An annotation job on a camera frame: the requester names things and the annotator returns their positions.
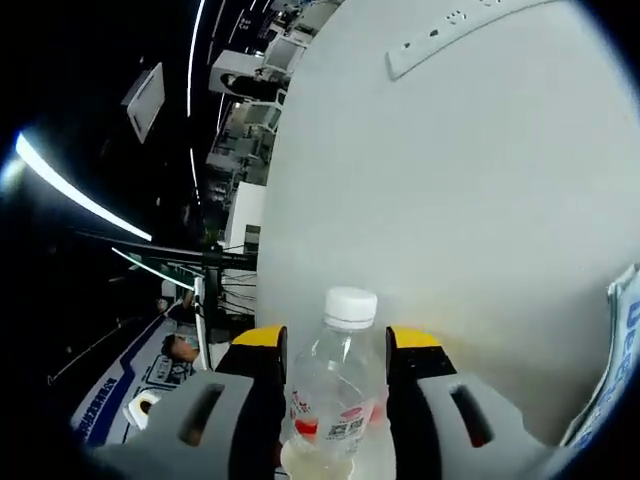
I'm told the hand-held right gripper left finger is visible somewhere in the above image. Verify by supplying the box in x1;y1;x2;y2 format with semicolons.
94;324;289;480

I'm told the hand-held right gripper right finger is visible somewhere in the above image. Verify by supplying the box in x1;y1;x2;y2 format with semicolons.
384;324;551;480

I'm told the clear plastic water bottle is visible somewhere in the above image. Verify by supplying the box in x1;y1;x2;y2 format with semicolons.
279;286;390;480

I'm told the clear blue printed plastic bag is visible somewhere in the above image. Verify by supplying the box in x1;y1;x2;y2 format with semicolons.
559;262;640;451

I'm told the curved ceiling light strip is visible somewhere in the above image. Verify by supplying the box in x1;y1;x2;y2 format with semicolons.
14;132;154;242

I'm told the ceiling air vent panel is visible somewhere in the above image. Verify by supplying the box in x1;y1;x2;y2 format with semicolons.
121;62;166;144

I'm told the white recessed power strip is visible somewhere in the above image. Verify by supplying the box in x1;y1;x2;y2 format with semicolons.
384;0;549;81

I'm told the blue and white wall poster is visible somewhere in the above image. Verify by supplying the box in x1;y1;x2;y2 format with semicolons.
69;314;201;446

